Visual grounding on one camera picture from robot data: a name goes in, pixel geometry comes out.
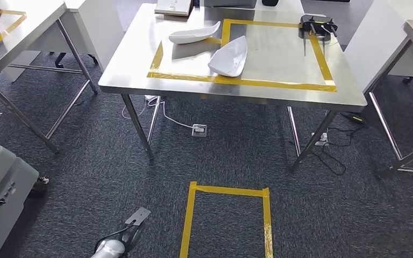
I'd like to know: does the grey machine housing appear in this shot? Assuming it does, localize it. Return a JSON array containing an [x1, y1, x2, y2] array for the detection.
[[0, 143, 40, 258]]

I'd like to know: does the black remote controller with antennas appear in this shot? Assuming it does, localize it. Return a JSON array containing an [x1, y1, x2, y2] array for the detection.
[[298, 13, 339, 39]]

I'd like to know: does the steel workbench with yellow tape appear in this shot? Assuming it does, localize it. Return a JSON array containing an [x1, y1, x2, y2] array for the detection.
[[97, 2, 368, 172]]

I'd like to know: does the yellow tape on workbench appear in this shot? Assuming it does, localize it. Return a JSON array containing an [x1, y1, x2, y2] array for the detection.
[[146, 18, 338, 94]]

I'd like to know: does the yellow floor tape square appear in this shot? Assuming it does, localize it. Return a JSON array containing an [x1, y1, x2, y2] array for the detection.
[[179, 181, 274, 258]]

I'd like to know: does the white curved shell part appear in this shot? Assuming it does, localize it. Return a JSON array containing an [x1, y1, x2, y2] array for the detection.
[[168, 20, 222, 45]]

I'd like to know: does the grey laptop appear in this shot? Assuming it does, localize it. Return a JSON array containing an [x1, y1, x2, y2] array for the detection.
[[203, 0, 258, 9]]

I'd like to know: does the black yellow power adapter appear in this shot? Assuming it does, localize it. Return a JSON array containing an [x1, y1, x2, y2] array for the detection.
[[339, 110, 368, 126]]

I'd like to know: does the cardboard box with white lid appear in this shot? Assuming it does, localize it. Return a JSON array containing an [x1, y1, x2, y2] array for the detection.
[[154, 0, 194, 17]]

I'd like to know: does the steel table with yellow tape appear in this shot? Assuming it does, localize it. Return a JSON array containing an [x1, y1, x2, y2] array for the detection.
[[0, 0, 99, 155]]

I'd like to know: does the white desk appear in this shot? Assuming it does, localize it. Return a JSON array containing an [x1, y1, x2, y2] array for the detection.
[[3, 0, 126, 83], [343, 0, 413, 96]]

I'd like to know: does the black machine caster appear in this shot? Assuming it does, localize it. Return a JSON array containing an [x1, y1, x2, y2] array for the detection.
[[30, 175, 50, 199]]

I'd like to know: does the black desk foot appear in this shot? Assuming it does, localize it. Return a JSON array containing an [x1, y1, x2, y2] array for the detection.
[[54, 52, 99, 69]]

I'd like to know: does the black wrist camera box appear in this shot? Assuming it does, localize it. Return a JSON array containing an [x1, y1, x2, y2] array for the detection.
[[124, 206, 152, 227]]

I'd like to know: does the white pointed shell part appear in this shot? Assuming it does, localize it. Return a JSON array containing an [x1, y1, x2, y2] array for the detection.
[[207, 34, 249, 78]]

